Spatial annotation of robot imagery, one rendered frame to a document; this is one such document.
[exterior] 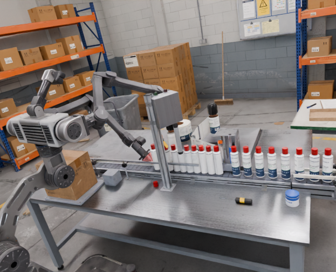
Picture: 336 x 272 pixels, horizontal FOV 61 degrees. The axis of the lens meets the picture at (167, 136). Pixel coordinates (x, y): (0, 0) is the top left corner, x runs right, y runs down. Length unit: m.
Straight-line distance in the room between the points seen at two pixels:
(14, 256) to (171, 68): 4.24
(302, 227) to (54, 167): 1.41
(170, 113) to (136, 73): 4.02
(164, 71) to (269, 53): 2.12
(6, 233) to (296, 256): 1.54
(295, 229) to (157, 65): 4.36
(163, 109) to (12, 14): 5.20
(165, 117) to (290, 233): 0.92
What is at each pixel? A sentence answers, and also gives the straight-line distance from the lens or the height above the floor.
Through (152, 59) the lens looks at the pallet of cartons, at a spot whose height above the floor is 1.25.
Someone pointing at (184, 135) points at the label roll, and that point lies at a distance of 2.47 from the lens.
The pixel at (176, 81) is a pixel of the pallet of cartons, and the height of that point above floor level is 0.81.
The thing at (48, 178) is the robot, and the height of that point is 1.15.
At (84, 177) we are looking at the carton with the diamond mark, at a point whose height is 0.95.
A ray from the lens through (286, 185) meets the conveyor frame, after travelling 1.85.
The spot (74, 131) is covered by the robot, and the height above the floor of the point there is 1.45.
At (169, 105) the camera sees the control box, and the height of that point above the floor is 1.41.
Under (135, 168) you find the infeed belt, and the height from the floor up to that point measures 0.88.
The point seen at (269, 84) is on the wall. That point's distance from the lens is 6.27.
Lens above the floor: 1.89
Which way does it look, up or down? 22 degrees down
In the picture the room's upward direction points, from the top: 12 degrees counter-clockwise
